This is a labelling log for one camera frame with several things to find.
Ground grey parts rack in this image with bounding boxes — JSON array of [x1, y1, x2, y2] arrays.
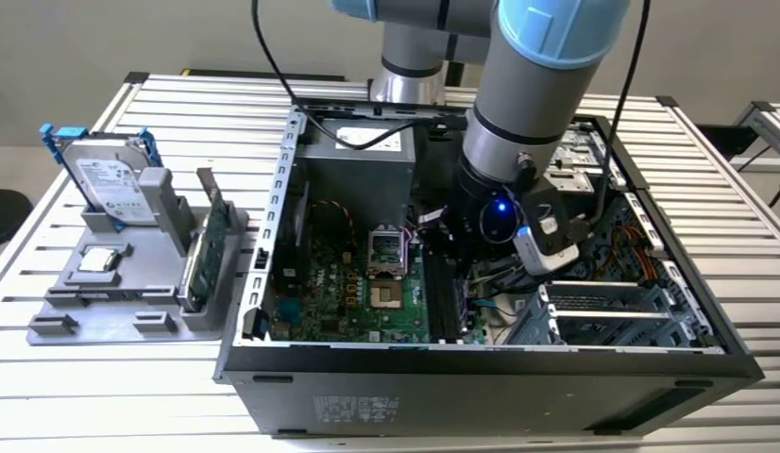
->
[[24, 164, 252, 348]]

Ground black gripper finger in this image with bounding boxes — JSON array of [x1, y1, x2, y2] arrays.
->
[[419, 210, 472, 265]]

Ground black PC case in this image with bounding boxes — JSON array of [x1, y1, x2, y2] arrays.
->
[[212, 101, 768, 438]]

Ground black square box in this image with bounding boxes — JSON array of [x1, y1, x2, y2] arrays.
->
[[695, 123, 761, 160]]

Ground black flat bar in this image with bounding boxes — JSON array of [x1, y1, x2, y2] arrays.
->
[[179, 68, 347, 82]]

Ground hard disk with blue carrier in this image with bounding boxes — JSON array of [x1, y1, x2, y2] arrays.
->
[[38, 123, 162, 232]]

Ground grey metal drive cage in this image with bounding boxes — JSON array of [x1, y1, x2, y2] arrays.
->
[[543, 122, 609, 199]]

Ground grey power supply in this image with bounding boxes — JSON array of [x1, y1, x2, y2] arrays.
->
[[293, 120, 419, 227]]

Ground green motherboard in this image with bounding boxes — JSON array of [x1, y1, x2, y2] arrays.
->
[[268, 200, 495, 345]]

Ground green graphics card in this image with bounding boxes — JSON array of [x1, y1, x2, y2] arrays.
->
[[176, 167, 236, 315]]

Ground orange red yellow wires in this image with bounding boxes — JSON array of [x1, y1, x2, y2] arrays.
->
[[593, 225, 658, 287]]

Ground silver CPU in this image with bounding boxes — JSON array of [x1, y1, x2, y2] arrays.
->
[[77, 247, 121, 274]]

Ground aluminium side table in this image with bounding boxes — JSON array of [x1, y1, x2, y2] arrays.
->
[[727, 100, 780, 172]]

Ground CPU socket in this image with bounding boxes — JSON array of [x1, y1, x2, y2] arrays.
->
[[370, 280, 407, 310]]

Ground black round stand foot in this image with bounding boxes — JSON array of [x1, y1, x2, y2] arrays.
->
[[0, 188, 34, 246]]

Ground black camera cable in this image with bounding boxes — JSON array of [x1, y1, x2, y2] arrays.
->
[[570, 0, 654, 237], [249, 0, 470, 152]]

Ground metal socket cover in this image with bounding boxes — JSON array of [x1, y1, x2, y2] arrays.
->
[[367, 225, 408, 279]]

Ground red black twisted wire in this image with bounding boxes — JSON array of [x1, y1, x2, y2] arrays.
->
[[307, 201, 359, 247]]

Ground grey metal disk bay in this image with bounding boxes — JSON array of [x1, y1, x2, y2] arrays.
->
[[507, 280, 702, 348]]

